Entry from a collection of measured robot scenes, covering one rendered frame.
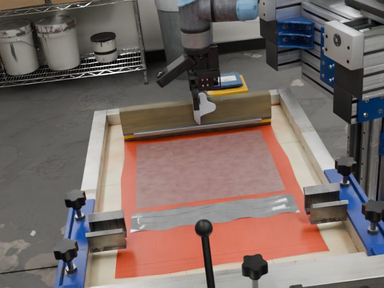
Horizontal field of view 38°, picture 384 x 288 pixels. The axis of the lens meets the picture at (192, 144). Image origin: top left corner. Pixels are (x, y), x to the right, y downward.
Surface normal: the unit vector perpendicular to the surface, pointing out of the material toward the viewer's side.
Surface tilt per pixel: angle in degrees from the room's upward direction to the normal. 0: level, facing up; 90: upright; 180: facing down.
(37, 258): 0
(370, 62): 90
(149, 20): 90
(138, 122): 91
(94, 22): 90
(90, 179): 0
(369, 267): 0
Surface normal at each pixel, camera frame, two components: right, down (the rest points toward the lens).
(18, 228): -0.10, -0.87
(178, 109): 0.07, 0.50
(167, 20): -0.65, 0.47
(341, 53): -0.94, 0.23
